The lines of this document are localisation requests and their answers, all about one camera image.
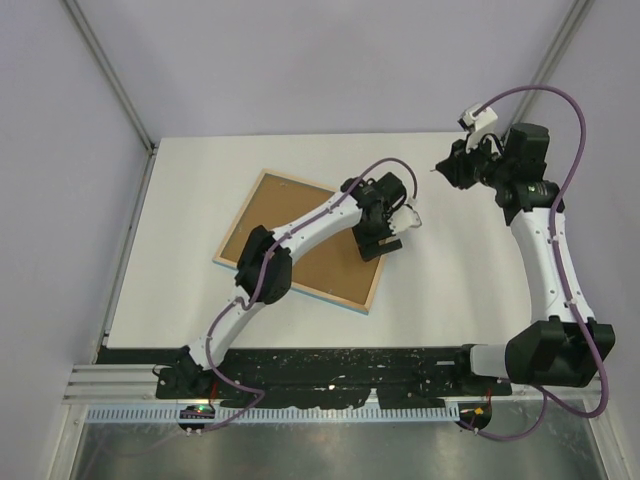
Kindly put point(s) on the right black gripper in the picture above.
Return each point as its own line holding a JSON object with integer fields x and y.
{"x": 456, "y": 169}

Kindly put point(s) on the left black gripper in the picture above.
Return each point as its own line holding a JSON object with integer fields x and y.
{"x": 369, "y": 246}

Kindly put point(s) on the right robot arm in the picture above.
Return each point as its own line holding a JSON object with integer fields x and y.
{"x": 558, "y": 346}

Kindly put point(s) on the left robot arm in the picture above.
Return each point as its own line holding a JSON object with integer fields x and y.
{"x": 265, "y": 267}

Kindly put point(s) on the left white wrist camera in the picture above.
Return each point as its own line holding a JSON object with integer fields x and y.
{"x": 405, "y": 218}

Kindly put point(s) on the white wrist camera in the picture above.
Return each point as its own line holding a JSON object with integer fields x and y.
{"x": 405, "y": 218}
{"x": 477, "y": 121}

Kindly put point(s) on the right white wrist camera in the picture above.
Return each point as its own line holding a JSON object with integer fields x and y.
{"x": 477, "y": 121}

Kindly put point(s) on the right aluminium post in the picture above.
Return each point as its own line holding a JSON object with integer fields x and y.
{"x": 555, "y": 50}

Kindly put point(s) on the aluminium post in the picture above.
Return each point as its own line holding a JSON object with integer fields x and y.
{"x": 106, "y": 68}
{"x": 555, "y": 50}

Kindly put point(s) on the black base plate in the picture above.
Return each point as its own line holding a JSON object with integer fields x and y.
{"x": 323, "y": 363}

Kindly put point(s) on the perforated cable duct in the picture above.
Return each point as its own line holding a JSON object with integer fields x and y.
{"x": 182, "y": 413}

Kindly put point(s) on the aluminium rail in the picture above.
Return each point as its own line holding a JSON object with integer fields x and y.
{"x": 103, "y": 383}

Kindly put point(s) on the left aluminium post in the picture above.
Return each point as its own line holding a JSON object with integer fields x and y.
{"x": 106, "y": 68}

